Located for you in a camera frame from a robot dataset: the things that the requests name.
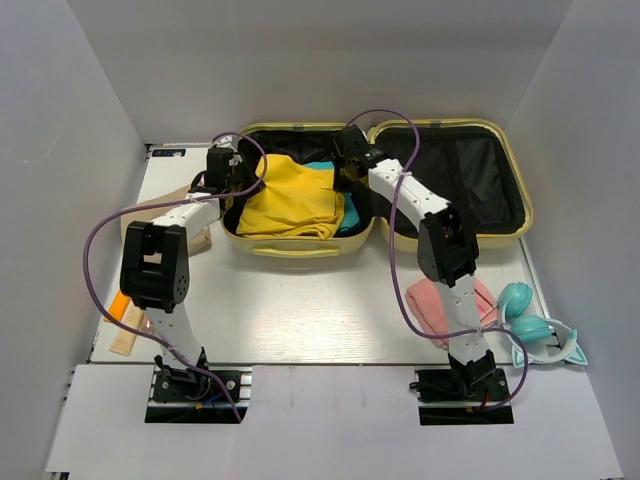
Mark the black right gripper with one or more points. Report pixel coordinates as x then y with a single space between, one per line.
339 183

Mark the teal garment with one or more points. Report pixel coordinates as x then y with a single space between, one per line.
351 219

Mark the yellow garment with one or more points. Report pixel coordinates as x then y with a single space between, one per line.
296 201

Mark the pink towel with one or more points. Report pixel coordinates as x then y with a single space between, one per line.
441 310

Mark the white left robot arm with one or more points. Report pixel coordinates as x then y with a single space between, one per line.
155 266

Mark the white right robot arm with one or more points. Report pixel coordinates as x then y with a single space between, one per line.
446 253

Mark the blue table label sticker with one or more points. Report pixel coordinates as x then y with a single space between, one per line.
168 152

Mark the yellow hard-shell suitcase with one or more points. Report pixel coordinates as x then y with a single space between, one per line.
468 161

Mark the orange sunscreen tube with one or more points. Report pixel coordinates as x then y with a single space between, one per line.
118 307

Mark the beige cosmetic tube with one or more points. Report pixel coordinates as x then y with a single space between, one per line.
124 340

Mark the teal cat-ear headphones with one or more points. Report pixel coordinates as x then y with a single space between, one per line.
534 331

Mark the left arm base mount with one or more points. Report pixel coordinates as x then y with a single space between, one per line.
169 402

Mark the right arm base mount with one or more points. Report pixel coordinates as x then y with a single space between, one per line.
443 401

